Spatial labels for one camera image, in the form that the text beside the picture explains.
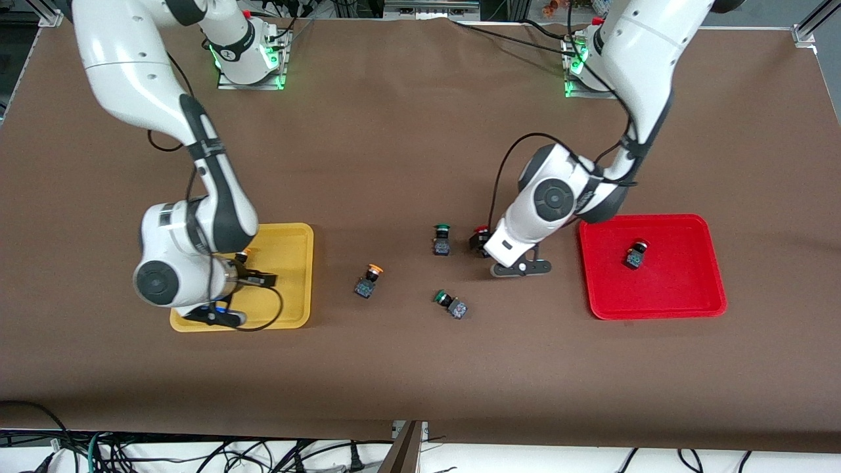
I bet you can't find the yellow plastic tray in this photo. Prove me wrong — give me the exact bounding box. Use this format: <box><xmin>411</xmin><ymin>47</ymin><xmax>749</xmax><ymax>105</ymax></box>
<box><xmin>170</xmin><ymin>223</ymin><xmax>315</xmax><ymax>333</ymax></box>

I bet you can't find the brown table cover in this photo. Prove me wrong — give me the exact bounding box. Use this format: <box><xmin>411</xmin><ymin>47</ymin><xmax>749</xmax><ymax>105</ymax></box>
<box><xmin>0</xmin><ymin>12</ymin><xmax>841</xmax><ymax>454</ymax></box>

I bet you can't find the red plastic tray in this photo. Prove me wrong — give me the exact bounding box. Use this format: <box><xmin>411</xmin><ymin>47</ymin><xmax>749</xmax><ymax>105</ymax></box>
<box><xmin>578</xmin><ymin>214</ymin><xmax>728</xmax><ymax>321</ymax></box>

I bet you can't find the aluminium corner profile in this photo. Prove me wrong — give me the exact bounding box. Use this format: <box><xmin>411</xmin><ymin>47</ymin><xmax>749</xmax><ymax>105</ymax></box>
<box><xmin>791</xmin><ymin>0</ymin><xmax>841</xmax><ymax>48</ymax></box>
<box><xmin>36</xmin><ymin>0</ymin><xmax>66</xmax><ymax>28</ymax></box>

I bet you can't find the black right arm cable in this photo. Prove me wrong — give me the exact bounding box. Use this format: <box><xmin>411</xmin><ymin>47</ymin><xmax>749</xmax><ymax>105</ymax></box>
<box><xmin>146</xmin><ymin>49</ymin><xmax>285</xmax><ymax>332</ymax></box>

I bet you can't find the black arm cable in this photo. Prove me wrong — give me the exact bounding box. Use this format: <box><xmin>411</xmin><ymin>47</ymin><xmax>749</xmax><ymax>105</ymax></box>
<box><xmin>146</xmin><ymin>49</ymin><xmax>285</xmax><ymax>332</ymax></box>
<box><xmin>488</xmin><ymin>133</ymin><xmax>641</xmax><ymax>227</ymax></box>

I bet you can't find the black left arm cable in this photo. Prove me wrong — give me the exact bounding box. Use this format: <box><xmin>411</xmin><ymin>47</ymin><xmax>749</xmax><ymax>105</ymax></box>
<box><xmin>488</xmin><ymin>133</ymin><xmax>641</xmax><ymax>227</ymax></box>

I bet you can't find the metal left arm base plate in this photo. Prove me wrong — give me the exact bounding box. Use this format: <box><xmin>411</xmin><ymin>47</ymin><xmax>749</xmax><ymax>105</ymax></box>
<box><xmin>563</xmin><ymin>33</ymin><xmax>620</xmax><ymax>101</ymax></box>

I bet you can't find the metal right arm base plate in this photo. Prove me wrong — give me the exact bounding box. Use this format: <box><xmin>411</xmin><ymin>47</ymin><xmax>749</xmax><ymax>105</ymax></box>
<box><xmin>217</xmin><ymin>23</ymin><xmax>291</xmax><ymax>91</ymax></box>

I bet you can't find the long black table cable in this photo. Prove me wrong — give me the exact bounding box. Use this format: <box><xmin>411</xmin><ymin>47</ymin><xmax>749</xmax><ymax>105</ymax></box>
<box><xmin>450</xmin><ymin>18</ymin><xmax>574</xmax><ymax>53</ymax></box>

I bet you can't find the short black table cable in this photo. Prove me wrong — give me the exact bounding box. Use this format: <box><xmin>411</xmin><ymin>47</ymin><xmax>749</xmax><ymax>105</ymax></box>
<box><xmin>519</xmin><ymin>18</ymin><xmax>579</xmax><ymax>41</ymax></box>

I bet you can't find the aluminium frame profile under table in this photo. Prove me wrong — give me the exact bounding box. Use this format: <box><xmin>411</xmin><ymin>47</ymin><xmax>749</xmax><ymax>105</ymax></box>
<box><xmin>378</xmin><ymin>420</ymin><xmax>428</xmax><ymax>473</ymax></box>

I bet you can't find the green floor cable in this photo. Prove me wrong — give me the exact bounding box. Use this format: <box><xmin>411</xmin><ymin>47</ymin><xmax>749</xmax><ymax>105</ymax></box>
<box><xmin>87</xmin><ymin>430</ymin><xmax>106</xmax><ymax>473</ymax></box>

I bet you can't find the thick black floor cable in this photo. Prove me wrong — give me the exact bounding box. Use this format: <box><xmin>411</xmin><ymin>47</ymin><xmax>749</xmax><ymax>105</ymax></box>
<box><xmin>0</xmin><ymin>399</ymin><xmax>72</xmax><ymax>473</ymax></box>

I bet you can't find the metal rail behind table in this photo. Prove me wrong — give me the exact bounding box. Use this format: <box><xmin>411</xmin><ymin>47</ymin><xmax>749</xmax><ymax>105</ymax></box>
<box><xmin>384</xmin><ymin>0</ymin><xmax>481</xmax><ymax>21</ymax></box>

